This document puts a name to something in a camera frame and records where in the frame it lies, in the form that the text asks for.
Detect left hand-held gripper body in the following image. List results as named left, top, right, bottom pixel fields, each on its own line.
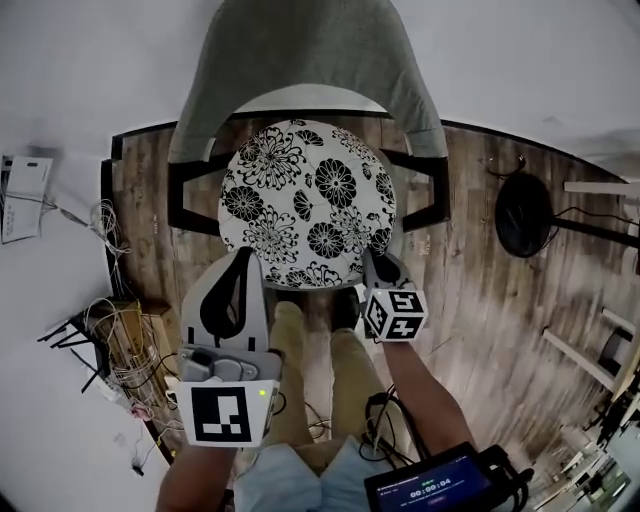
left=176, top=343, right=285, bottom=449

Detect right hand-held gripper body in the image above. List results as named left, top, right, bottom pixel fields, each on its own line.
left=362, top=279, right=430, bottom=345

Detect floral black white cushion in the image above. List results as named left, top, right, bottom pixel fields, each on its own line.
left=217, top=118, right=399, bottom=292

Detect grey upholstered chair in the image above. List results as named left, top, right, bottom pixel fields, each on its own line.
left=166, top=0, right=452, bottom=294

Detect person's left forearm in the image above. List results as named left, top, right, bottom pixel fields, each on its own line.
left=154, top=441, right=247, bottom=512

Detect person's right forearm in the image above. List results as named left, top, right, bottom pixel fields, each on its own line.
left=381, top=341, right=477, bottom=462

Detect person's black shoe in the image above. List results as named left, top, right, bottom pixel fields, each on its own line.
left=331, top=288, right=362, bottom=332

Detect person's left leg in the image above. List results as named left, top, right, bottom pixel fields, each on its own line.
left=268, top=299, right=322, bottom=449

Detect person's leg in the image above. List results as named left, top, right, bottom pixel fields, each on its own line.
left=328, top=327, right=389, bottom=444
left=268, top=299, right=322, bottom=449

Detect person's right leg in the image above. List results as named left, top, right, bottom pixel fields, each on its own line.
left=328, top=327, right=389, bottom=444

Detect light blue shorts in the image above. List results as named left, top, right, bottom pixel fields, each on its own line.
left=232, top=435, right=401, bottom=512

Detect black standing fan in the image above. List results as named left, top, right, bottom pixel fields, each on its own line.
left=494, top=171, right=640, bottom=260

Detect black tablet screen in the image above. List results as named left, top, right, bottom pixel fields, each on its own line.
left=363, top=441, right=495, bottom=512

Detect beige wooden desk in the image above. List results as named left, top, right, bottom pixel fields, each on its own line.
left=542, top=306, right=640, bottom=401

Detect white wooden board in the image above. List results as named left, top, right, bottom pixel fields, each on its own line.
left=563, top=180, right=640, bottom=222

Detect tangle of cables and adapters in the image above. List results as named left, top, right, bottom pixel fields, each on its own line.
left=91, top=298, right=177, bottom=402

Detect white wire bundle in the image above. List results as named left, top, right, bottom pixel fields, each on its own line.
left=88, top=198, right=133, bottom=297

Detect black cable bundle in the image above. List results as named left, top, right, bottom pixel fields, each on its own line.
left=358, top=384, right=422, bottom=463

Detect black tablet mount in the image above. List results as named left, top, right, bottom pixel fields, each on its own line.
left=477, top=444, right=535, bottom=512

